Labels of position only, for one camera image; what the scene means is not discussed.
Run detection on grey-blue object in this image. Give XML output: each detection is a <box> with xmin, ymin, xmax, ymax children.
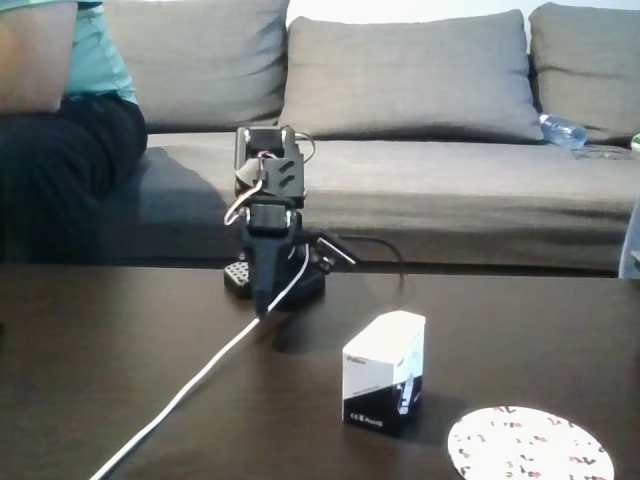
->
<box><xmin>618</xmin><ymin>198</ymin><xmax>640</xmax><ymax>280</ymax></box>

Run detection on round cartoon print coaster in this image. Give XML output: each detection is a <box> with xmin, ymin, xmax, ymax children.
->
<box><xmin>446</xmin><ymin>403</ymin><xmax>616</xmax><ymax>480</ymax></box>

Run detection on grey sofa cushion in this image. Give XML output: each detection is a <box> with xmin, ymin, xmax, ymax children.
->
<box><xmin>102</xmin><ymin>0</ymin><xmax>292</xmax><ymax>134</ymax></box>
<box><xmin>281</xmin><ymin>8</ymin><xmax>547</xmax><ymax>147</ymax></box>
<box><xmin>527</xmin><ymin>1</ymin><xmax>640</xmax><ymax>147</ymax></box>

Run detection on white and black servo box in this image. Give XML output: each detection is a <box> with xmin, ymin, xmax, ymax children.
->
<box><xmin>342</xmin><ymin>309</ymin><xmax>428</xmax><ymax>439</ymax></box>

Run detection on thin servo wires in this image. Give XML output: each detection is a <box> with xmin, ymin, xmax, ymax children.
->
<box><xmin>223</xmin><ymin>155</ymin><xmax>269</xmax><ymax>227</ymax></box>

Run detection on person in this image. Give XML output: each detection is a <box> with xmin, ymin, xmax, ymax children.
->
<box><xmin>0</xmin><ymin>0</ymin><xmax>150</xmax><ymax>265</ymax></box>

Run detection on black cable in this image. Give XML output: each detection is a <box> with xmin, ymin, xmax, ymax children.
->
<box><xmin>339</xmin><ymin>234</ymin><xmax>409</xmax><ymax>304</ymax></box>

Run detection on clear plastic water bottle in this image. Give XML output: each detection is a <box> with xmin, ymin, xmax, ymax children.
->
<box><xmin>536</xmin><ymin>112</ymin><xmax>588</xmax><ymax>151</ymax></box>

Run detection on grey sofa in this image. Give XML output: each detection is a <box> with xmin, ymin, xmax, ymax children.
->
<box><xmin>97</xmin><ymin>0</ymin><xmax>640</xmax><ymax>279</ymax></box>

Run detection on white cable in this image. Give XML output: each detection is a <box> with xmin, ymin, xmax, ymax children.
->
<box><xmin>89</xmin><ymin>243</ymin><xmax>312</xmax><ymax>480</ymax></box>

